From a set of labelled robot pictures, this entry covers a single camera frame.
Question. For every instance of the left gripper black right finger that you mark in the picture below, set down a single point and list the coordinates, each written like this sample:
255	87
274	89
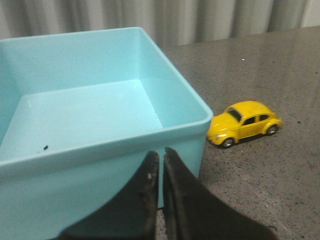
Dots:
192	212

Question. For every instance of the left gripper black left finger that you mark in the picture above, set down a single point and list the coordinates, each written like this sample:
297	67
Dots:
129	215

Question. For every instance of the yellow toy beetle car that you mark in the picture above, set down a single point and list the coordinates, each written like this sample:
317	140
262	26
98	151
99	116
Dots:
242	120

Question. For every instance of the light blue plastic box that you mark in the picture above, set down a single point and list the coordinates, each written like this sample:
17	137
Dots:
100	100

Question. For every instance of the grey pleated curtain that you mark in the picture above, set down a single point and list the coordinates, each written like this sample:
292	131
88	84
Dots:
168	22

